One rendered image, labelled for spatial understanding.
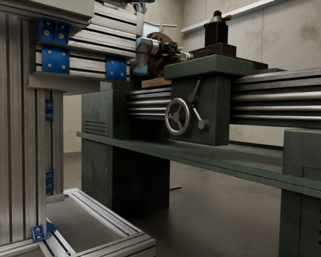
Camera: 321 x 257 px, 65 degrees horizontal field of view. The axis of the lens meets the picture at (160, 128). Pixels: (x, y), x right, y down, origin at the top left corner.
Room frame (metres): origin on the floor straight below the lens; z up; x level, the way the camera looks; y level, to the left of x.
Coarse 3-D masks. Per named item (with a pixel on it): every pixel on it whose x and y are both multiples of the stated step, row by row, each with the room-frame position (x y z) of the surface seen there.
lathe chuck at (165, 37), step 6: (144, 36) 1.61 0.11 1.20; (162, 36) 1.66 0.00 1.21; (168, 36) 1.68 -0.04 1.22; (150, 54) 1.60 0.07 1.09; (150, 60) 1.60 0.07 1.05; (150, 66) 1.60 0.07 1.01; (150, 72) 1.60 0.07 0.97; (162, 72) 1.66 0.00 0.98; (144, 78) 1.65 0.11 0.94; (156, 78) 1.63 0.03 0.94
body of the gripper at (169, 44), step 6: (162, 42) 1.36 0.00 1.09; (168, 42) 1.41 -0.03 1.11; (174, 42) 1.41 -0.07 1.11; (162, 48) 1.36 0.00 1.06; (168, 48) 1.41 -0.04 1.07; (174, 48) 1.44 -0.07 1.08; (156, 54) 1.40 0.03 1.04; (162, 54) 1.46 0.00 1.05; (168, 54) 1.41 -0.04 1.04; (174, 54) 1.44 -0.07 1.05
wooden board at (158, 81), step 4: (148, 80) 1.43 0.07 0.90; (152, 80) 1.40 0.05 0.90; (156, 80) 1.37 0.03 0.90; (160, 80) 1.34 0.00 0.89; (164, 80) 1.31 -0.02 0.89; (168, 80) 1.29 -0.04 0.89; (144, 84) 1.47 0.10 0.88; (148, 84) 1.43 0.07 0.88; (152, 84) 1.40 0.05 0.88; (156, 84) 1.37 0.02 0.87; (160, 84) 1.34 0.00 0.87; (164, 84) 1.31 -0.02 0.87; (168, 84) 1.29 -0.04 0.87
